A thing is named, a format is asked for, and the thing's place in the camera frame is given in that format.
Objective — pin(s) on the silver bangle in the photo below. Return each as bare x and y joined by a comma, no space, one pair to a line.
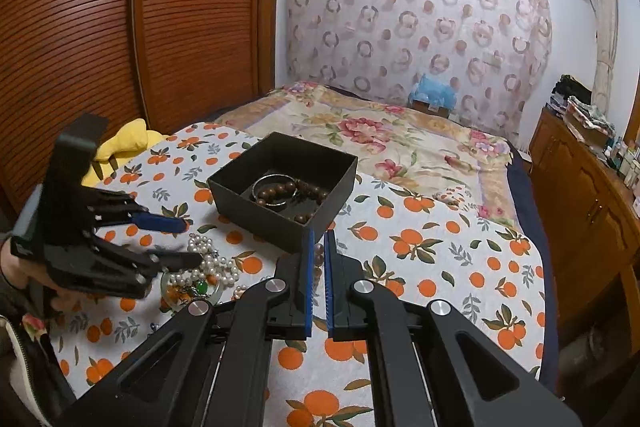
260,187

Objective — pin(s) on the person's left hand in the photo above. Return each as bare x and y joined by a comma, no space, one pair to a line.
17,274

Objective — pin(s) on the dark blue bedsheet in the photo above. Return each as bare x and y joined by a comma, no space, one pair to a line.
542,267

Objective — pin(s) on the yellow plush toy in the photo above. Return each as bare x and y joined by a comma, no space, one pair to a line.
127,139

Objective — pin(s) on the tied beige window drape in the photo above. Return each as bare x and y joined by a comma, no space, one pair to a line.
605,32

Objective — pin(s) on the group of cosmetic bottles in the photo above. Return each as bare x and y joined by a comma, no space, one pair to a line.
625,162

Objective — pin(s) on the small brown cardboard box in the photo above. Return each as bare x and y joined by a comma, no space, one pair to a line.
430,108

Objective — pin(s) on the wooden side cabinet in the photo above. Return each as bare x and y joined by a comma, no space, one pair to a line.
580,207

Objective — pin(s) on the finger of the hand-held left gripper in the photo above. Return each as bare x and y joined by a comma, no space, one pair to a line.
172,260
160,222

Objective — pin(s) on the person's left forearm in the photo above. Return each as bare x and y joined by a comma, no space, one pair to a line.
22,357

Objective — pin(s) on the orange fruit print cloth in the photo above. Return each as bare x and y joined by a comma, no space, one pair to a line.
425,257

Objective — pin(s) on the brown slatted wardrobe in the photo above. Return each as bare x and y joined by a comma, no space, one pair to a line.
125,32

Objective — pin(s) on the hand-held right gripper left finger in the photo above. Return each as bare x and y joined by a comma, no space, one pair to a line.
308,287

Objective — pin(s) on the small glass dish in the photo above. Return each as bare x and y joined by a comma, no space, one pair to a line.
172,294

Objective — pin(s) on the pile of folded clothes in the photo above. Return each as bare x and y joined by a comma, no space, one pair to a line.
582,109

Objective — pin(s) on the floral blanket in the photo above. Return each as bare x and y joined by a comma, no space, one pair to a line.
400,142

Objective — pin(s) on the blue plastic bag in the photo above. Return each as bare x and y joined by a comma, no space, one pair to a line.
434,89

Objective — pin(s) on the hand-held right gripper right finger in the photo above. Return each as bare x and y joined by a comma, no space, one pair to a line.
330,292

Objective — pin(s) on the circle pattern sheer curtain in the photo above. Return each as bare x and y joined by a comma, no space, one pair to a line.
410,22

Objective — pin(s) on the black cardboard box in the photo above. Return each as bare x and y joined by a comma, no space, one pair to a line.
300,179

